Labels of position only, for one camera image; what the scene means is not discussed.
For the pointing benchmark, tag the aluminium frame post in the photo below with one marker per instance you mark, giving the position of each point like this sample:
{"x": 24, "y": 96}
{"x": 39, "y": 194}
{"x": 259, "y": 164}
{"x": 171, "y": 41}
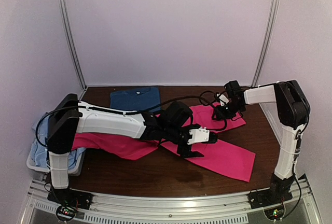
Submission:
{"x": 274, "y": 6}
{"x": 71, "y": 43}

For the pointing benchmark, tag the dark blue polo shirt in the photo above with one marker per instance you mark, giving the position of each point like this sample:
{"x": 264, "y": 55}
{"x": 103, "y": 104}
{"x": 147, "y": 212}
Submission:
{"x": 135, "y": 99}

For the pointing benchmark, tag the left circuit board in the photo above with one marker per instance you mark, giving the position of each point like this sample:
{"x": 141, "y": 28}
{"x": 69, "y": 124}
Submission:
{"x": 65, "y": 213}

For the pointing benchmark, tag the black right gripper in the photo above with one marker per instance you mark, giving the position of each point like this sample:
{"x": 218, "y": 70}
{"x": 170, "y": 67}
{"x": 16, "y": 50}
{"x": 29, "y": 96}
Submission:
{"x": 220, "y": 115}

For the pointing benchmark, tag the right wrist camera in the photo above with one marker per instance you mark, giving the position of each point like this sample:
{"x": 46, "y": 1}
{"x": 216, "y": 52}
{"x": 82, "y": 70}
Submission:
{"x": 222, "y": 99}

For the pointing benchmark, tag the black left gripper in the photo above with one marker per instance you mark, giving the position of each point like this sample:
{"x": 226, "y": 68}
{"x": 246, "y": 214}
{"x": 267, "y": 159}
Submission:
{"x": 189, "y": 154}

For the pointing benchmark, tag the red garment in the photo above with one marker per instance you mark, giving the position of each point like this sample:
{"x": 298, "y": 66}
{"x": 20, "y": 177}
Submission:
{"x": 222, "y": 158}

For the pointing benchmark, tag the right aluminium frame post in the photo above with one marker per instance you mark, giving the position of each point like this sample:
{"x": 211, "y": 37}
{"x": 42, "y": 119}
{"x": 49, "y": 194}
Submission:
{"x": 274, "y": 6}

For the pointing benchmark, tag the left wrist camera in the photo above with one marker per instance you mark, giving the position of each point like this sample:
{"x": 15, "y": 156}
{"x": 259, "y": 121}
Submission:
{"x": 201, "y": 135}

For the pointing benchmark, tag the white plastic laundry basket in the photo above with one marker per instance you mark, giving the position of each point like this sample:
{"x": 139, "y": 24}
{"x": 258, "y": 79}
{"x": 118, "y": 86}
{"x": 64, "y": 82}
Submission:
{"x": 75, "y": 171}

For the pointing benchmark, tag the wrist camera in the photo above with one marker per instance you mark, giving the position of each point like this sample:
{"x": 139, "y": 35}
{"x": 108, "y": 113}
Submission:
{"x": 201, "y": 135}
{"x": 222, "y": 99}

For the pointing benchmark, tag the circuit board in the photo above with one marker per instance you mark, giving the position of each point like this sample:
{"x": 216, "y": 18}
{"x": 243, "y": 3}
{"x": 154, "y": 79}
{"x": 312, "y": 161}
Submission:
{"x": 274, "y": 213}
{"x": 65, "y": 213}

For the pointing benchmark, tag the left aluminium frame post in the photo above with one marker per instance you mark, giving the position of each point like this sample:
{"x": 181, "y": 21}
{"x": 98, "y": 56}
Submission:
{"x": 71, "y": 43}

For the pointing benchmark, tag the right circuit board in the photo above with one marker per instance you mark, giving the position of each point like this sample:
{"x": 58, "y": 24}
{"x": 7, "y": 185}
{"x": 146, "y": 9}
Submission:
{"x": 274, "y": 213}

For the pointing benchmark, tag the aluminium front rail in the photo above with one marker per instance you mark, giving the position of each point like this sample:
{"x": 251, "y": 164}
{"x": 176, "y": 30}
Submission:
{"x": 227, "y": 208}

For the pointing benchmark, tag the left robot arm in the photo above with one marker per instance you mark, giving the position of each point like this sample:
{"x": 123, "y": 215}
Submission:
{"x": 72, "y": 116}

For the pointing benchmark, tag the light blue garment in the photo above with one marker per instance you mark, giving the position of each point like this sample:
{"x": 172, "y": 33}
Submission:
{"x": 38, "y": 152}

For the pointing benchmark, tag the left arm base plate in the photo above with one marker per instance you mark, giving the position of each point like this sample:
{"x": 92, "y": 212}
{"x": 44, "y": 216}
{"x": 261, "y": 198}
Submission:
{"x": 72, "y": 198}

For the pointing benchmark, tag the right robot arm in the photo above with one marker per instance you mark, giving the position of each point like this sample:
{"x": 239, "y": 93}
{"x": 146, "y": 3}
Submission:
{"x": 293, "y": 113}

